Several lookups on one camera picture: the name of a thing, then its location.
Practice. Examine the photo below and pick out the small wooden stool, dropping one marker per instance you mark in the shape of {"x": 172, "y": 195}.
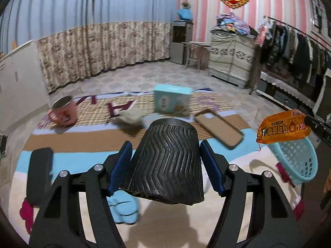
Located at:
{"x": 196, "y": 56}

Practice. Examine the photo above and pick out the orange snack wrapper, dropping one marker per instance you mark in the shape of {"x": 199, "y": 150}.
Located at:
{"x": 281, "y": 129}

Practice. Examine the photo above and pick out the black ribbed paper cup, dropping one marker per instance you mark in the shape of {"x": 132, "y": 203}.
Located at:
{"x": 165, "y": 160}

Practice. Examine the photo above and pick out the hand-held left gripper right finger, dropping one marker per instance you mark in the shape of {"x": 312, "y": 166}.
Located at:
{"x": 213, "y": 168}

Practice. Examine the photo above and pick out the crumpled beige cloth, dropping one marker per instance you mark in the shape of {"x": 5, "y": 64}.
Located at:
{"x": 129, "y": 117}

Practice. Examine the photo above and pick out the brown phone case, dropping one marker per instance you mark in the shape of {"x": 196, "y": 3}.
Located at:
{"x": 217, "y": 129}

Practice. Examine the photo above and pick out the pink mug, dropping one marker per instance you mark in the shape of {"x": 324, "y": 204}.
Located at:
{"x": 64, "y": 115}

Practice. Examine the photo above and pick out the row of hanging clothes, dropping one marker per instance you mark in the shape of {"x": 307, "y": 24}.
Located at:
{"x": 297, "y": 54}

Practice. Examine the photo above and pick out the blue and floral curtain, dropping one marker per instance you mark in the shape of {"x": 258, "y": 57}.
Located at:
{"x": 90, "y": 31}

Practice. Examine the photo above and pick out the metal clothes rack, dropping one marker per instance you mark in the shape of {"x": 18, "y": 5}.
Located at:
{"x": 292, "y": 27}

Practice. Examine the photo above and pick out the cloth covered cabinet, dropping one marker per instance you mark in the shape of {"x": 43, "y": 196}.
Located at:
{"x": 230, "y": 59}

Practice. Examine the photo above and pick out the black oblong object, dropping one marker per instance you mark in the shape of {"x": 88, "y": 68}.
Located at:
{"x": 38, "y": 173}

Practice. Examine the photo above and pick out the pile of folded clothes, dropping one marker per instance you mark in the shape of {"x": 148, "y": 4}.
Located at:
{"x": 235, "y": 23}

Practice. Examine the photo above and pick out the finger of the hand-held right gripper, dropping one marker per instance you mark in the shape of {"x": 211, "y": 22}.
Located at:
{"x": 320, "y": 129}

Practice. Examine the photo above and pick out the printed striped blanket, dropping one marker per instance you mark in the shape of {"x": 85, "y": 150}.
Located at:
{"x": 77, "y": 139}

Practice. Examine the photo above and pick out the blue covered water bottle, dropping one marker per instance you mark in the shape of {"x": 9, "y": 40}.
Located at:
{"x": 185, "y": 14}

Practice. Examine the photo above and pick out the pink hanging garment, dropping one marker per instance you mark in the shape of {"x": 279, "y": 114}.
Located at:
{"x": 261, "y": 35}

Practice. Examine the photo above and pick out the low cabinet with lace cloth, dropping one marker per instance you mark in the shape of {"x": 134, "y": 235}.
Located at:
{"x": 284, "y": 87}

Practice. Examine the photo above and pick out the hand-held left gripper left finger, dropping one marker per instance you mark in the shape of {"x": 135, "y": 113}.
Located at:
{"x": 120, "y": 168}

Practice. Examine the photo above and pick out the grey water dispenser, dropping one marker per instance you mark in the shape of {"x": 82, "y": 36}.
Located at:
{"x": 179, "y": 44}

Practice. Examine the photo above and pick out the white cabinet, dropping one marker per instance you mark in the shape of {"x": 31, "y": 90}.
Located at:
{"x": 20, "y": 82}

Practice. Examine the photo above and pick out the teal cardboard box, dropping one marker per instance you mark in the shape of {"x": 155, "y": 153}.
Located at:
{"x": 168, "y": 100}

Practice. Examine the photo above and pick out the framed wall picture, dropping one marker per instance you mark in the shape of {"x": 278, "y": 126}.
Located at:
{"x": 318, "y": 13}

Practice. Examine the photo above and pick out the light blue plastic mesh basket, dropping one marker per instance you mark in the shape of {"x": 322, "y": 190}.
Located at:
{"x": 297, "y": 160}

